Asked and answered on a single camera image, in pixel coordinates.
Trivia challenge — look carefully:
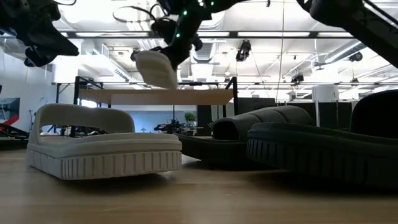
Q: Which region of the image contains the white pillar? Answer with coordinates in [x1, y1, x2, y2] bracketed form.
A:
[312, 85, 340, 127]

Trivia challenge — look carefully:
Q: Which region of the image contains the black foam slide sandal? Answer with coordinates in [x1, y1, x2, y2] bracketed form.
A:
[176, 105, 313, 166]
[246, 89, 398, 189]

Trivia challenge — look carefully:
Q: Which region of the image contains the white foam slide sandal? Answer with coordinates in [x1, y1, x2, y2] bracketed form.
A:
[26, 103, 183, 181]
[136, 50, 178, 90]

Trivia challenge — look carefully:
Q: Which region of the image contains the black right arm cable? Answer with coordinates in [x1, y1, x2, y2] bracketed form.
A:
[113, 5, 160, 24]

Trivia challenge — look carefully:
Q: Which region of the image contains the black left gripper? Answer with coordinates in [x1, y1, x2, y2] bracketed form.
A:
[15, 29, 80, 68]

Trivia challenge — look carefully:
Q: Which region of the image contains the black metal table frame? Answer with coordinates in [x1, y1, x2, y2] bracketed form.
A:
[0, 136, 30, 151]

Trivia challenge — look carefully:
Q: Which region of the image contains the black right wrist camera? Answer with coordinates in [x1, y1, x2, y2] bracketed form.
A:
[151, 17, 175, 45]

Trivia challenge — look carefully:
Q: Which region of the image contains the red strip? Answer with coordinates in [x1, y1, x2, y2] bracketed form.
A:
[0, 114, 20, 132]

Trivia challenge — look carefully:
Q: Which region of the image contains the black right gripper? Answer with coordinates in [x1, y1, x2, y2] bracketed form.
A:
[160, 30, 203, 71]

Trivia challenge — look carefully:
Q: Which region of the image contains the wall monitor screen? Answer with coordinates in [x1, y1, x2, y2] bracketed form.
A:
[0, 97, 21, 125]

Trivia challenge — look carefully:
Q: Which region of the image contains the black partition panel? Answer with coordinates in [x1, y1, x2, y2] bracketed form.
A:
[275, 100, 354, 129]

